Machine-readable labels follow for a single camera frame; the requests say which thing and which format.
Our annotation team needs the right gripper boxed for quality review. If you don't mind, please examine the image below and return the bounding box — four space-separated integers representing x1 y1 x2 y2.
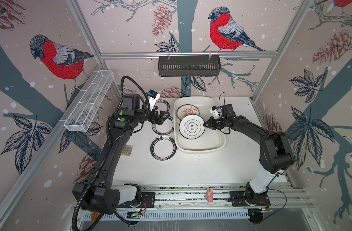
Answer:
203 115 228 130

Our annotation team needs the white plate with green emblem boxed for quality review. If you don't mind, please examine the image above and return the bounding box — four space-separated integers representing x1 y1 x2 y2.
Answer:
179 115 205 140

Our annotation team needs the orange sunburst plate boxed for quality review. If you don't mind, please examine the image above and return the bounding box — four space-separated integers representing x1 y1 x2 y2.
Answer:
176 104 200 120

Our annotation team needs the green red rim plate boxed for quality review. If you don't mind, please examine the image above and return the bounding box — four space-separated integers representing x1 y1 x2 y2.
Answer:
150 135 177 161

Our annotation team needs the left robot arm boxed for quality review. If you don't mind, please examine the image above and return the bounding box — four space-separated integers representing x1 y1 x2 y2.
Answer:
73 94 170 215

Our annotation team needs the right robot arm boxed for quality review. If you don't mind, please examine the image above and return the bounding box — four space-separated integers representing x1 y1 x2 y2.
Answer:
203 104 295 205

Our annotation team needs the white plastic bin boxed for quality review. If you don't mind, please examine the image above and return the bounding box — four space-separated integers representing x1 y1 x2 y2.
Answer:
173 96 226 154

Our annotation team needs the green rim plate middle left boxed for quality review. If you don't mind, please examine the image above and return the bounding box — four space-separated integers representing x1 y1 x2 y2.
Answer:
152 116 174 136

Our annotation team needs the green rim plate far left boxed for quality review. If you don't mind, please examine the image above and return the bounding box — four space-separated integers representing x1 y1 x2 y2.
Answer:
155 99 170 113

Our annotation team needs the pink toy figure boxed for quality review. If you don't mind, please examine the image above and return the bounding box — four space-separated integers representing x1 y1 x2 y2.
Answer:
204 188 213 203

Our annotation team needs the brown white plush toy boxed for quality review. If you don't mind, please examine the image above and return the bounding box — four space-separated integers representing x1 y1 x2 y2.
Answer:
91 212 100 222

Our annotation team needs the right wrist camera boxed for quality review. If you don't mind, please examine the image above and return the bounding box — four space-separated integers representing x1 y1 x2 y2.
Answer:
210 106 221 119

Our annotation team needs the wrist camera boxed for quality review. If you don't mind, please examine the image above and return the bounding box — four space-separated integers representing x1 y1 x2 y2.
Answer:
210 106 221 119
148 90 160 111

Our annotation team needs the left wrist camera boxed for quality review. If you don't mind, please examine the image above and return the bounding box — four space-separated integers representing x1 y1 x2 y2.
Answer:
148 90 160 111

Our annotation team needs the black hanging wire basket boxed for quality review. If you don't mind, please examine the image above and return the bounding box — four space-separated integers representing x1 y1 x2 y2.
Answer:
158 55 221 77

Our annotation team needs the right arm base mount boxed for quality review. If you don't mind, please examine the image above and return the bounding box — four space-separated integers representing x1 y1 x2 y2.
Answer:
229 188 271 207

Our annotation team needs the horizontal aluminium frame bar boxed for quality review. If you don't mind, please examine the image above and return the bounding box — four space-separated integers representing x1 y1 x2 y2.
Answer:
100 51 278 60

